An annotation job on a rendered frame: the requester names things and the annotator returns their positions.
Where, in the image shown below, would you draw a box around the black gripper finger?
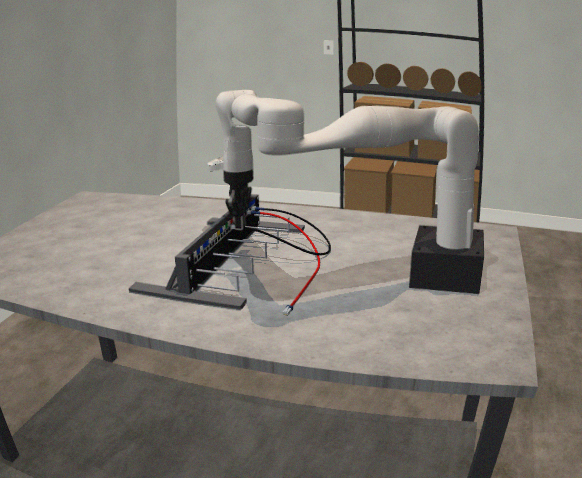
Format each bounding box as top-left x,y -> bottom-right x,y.
243,187 -> 252,227
225,190 -> 245,230

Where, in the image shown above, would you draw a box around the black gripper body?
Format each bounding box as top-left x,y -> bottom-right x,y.
223,169 -> 253,204

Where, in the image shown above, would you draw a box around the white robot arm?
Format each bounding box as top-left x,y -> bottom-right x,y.
207,90 -> 479,249

